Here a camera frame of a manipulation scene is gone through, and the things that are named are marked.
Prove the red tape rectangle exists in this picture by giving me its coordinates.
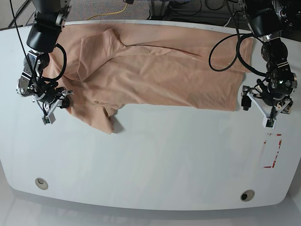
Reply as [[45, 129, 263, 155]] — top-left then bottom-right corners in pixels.
[[260, 133, 283, 169]]

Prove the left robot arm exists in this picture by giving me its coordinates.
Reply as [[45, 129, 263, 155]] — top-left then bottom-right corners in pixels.
[[237, 0, 297, 128]]

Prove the right table grommet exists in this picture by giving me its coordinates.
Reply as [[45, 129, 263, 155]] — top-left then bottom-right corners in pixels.
[[240, 190, 255, 202]]

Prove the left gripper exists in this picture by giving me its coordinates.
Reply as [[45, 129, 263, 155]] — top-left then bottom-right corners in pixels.
[[241, 73, 297, 120]]

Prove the peach t-shirt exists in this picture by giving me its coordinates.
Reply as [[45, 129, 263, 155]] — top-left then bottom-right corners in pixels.
[[58, 23, 247, 134]]

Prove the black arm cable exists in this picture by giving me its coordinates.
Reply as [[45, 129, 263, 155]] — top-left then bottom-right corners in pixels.
[[41, 43, 68, 83], [208, 0, 269, 77]]

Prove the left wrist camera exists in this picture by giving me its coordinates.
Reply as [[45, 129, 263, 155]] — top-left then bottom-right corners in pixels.
[[262, 118, 277, 129]]

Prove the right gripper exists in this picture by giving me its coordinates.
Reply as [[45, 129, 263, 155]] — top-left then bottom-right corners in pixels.
[[16, 75, 73, 116]]

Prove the yellow cable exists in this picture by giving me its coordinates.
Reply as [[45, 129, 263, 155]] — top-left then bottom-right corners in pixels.
[[87, 5, 129, 21]]

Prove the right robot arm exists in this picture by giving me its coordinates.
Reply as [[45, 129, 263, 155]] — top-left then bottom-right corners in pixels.
[[16, 0, 73, 124]]

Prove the left table grommet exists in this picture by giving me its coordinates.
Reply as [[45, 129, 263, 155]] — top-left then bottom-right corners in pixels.
[[35, 178, 48, 190]]

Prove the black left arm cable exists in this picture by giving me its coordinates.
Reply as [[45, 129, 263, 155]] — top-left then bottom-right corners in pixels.
[[208, 0, 269, 77]]

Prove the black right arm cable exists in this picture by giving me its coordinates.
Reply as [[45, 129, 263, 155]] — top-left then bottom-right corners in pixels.
[[41, 43, 68, 83]]

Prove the table grommet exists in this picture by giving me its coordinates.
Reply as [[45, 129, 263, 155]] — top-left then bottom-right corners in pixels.
[[240, 190, 255, 202], [35, 178, 48, 190]]

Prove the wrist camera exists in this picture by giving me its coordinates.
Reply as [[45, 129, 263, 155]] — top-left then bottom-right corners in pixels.
[[262, 118, 277, 129], [42, 113, 55, 125]]

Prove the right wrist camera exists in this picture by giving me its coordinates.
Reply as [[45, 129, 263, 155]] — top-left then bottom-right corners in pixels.
[[42, 113, 55, 125]]

